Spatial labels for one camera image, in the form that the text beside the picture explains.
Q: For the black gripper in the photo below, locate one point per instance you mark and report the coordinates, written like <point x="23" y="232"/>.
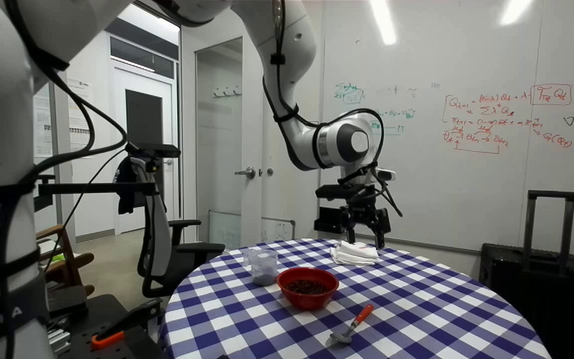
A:
<point x="360" y="206"/>

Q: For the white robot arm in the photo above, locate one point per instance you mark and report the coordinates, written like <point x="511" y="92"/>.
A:
<point x="37" y="42"/>

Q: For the red bowl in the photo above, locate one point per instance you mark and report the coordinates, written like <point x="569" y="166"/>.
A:
<point x="308" y="274"/>

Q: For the coffee beans in bowl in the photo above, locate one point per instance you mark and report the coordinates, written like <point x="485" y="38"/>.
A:
<point x="308" y="288"/>

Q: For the clear plastic jug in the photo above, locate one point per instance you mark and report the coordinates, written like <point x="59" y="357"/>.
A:
<point x="262" y="264"/>

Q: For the white red striped cloth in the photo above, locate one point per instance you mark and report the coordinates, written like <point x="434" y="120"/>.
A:
<point x="354" y="254"/>

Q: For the blue white checkered tablecloth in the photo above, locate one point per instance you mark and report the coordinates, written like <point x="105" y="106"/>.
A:
<point x="422" y="310"/>

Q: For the black office chair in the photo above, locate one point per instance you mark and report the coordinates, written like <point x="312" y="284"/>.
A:
<point x="164" y="260"/>

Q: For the black rolling suitcase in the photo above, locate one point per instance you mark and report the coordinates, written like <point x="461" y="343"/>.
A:
<point x="537" y="284"/>

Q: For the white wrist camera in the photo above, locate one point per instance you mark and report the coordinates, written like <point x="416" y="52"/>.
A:
<point x="386" y="174"/>

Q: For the black camera stand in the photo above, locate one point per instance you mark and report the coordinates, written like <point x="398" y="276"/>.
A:
<point x="89" y="192"/>

